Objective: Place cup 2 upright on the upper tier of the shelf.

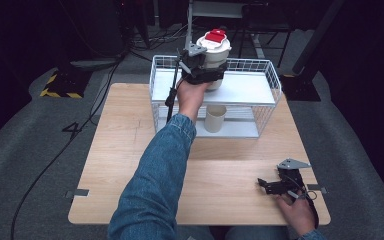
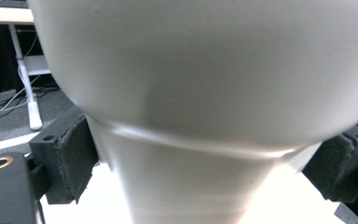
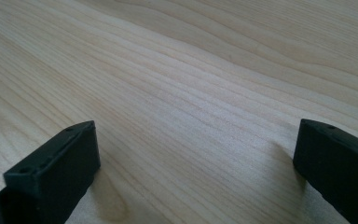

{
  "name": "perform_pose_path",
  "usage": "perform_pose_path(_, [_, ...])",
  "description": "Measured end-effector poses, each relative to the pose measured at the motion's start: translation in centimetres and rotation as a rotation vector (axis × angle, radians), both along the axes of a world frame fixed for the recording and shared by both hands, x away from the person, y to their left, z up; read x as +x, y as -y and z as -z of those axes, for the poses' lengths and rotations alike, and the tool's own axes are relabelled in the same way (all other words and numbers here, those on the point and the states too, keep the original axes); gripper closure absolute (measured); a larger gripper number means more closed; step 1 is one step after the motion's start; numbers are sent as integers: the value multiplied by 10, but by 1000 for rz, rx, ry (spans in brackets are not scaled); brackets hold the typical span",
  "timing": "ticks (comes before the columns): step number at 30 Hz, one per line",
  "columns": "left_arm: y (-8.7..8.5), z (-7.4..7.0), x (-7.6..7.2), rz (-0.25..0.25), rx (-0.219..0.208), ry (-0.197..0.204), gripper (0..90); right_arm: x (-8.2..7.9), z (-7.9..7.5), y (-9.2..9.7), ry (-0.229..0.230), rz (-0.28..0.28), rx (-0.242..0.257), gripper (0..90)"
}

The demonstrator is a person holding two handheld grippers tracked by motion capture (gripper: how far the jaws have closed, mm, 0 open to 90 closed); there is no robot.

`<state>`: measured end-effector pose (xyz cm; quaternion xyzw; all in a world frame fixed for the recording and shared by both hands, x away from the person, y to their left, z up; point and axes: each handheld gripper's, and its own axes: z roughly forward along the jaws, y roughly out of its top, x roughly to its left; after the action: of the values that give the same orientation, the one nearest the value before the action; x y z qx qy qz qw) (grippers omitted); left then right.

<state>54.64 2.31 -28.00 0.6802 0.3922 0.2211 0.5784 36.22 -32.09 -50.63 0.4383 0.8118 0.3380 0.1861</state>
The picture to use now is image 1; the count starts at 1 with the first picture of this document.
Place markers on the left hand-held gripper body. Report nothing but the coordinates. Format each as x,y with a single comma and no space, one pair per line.
193,65

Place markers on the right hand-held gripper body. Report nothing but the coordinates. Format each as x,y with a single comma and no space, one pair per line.
288,181

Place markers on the white cup with red lid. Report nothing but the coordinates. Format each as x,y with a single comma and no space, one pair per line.
215,50

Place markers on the person's right hand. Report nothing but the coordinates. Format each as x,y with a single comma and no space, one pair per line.
296,213

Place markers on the person's right leg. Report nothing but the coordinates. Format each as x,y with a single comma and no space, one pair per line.
256,234

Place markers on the person's leg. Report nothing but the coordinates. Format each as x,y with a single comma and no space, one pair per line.
256,234
193,233

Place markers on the black chair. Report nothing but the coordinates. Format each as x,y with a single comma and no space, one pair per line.
266,23

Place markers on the person's left leg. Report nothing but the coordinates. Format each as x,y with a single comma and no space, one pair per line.
193,233

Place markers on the black stand with slanted pole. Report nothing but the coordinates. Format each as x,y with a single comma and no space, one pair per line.
301,88

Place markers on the black yellow striped stand base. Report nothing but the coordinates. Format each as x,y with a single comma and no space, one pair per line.
65,85

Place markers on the grey metal table bracket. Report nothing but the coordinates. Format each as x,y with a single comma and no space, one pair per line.
78,192
317,188

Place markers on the white metal desk frame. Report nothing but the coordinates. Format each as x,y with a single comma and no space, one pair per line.
193,13

